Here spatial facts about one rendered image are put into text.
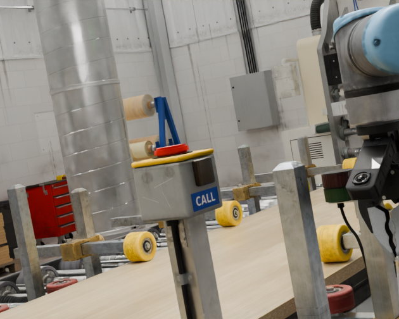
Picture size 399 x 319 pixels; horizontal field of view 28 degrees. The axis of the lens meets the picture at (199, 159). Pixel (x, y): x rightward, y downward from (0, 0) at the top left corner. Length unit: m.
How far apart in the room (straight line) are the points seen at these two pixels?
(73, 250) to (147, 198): 1.39
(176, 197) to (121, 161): 4.52
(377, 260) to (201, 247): 0.51
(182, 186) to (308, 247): 0.31
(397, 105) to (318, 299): 0.31
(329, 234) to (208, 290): 0.81
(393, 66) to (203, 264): 0.37
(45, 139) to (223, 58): 3.10
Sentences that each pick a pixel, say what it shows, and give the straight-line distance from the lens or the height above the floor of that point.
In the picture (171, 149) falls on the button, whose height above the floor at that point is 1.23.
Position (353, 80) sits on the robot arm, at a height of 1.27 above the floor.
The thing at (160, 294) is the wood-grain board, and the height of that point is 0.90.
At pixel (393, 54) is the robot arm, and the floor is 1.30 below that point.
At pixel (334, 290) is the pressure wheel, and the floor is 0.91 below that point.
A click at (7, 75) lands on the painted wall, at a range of 10.38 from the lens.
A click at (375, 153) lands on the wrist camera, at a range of 1.19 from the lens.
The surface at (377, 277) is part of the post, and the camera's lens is 1.37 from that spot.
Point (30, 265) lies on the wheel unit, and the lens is 2.18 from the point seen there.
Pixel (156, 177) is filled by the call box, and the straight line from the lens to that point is 0.89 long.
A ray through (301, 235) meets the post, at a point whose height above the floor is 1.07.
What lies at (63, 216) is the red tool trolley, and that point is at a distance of 9.62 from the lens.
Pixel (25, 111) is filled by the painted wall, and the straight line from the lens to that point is 10.47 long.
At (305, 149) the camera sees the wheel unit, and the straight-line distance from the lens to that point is 3.46.
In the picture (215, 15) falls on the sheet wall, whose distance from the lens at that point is 12.17.
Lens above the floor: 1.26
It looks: 3 degrees down
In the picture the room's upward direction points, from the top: 10 degrees counter-clockwise
